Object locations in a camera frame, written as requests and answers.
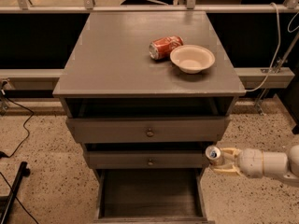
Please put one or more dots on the grey top drawer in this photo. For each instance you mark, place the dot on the grey top drawer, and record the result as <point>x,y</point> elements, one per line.
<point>127,130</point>

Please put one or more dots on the crushed red cola can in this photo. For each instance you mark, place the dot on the crushed red cola can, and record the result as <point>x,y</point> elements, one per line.
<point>161,48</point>

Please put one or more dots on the beige paper bowl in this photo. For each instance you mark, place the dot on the beige paper bowl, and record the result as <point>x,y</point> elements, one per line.
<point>192,59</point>

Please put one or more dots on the crushed silver redbull can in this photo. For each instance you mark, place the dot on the crushed silver redbull can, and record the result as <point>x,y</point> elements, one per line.
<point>214,155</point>

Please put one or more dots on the brass top drawer knob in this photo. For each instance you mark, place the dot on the brass top drawer knob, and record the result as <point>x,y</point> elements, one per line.
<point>149,132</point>

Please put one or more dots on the black stand leg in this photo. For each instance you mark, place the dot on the black stand leg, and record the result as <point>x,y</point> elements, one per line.
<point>6,202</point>

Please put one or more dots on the metal window railing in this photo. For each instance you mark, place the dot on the metal window railing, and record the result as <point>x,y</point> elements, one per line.
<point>149,7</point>

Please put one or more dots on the grey wooden drawer cabinet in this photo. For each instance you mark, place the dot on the grey wooden drawer cabinet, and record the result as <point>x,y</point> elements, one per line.
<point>111,75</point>

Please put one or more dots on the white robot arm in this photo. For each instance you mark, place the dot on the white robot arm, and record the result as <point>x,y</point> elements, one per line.
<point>281,166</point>

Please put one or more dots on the grey middle drawer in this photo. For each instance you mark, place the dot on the grey middle drawer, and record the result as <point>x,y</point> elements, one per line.
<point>139,159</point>

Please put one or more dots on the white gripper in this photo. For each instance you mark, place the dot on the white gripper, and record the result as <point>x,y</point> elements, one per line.
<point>249,162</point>

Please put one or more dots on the grey open bottom drawer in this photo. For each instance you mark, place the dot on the grey open bottom drawer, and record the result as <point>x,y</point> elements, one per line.
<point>150,196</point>

